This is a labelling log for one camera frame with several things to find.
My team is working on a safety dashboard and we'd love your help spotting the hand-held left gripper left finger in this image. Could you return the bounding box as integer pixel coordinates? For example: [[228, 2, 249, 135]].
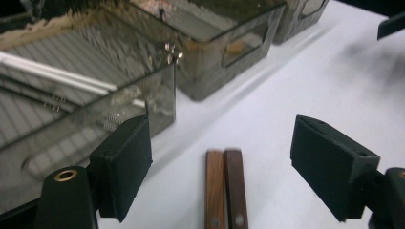
[[87, 114, 154, 223]]

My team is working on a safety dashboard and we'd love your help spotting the metal chopstick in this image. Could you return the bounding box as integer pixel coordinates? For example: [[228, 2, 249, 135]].
[[0, 84, 81, 114], [0, 77, 70, 105]]

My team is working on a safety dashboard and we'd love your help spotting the light wooden handle knife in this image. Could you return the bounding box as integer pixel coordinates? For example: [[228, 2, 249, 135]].
[[204, 150, 226, 229]]

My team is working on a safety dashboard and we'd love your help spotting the dark wooden handle knife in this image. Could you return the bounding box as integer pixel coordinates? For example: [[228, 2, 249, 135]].
[[224, 148, 249, 229]]

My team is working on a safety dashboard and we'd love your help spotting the white chopstick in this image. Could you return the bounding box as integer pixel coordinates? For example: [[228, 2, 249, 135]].
[[0, 50, 119, 93], [0, 58, 111, 97]]

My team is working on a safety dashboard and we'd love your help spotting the smoky transparent plastic bin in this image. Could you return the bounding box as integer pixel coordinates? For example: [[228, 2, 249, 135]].
[[272, 0, 330, 45], [0, 8, 177, 215], [127, 0, 287, 102]]

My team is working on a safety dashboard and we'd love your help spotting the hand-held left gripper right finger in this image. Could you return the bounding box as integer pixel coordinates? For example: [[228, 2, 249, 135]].
[[289, 114, 382, 223]]

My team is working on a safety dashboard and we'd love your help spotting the white table cover sheet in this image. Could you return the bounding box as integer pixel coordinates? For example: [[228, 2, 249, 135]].
[[95, 0, 405, 229]]

